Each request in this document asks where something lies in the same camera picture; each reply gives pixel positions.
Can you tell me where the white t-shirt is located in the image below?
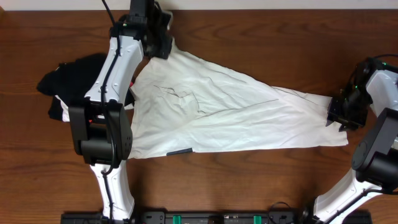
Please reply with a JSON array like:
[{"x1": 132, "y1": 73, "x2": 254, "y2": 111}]
[{"x1": 130, "y1": 47, "x2": 348, "y2": 159}]

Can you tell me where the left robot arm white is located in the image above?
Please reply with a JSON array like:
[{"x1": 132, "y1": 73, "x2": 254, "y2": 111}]
[{"x1": 61, "y1": 11, "x2": 173, "y2": 223}]

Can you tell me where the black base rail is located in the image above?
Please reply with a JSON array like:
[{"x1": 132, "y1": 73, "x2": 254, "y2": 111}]
[{"x1": 60, "y1": 207, "x2": 373, "y2": 224}]

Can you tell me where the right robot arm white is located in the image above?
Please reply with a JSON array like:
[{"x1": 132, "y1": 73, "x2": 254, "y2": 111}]
[{"x1": 300, "y1": 56, "x2": 397, "y2": 223}]

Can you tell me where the black folded clothes pile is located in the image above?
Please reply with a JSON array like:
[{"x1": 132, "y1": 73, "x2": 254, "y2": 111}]
[{"x1": 37, "y1": 53, "x2": 106, "y2": 122}]

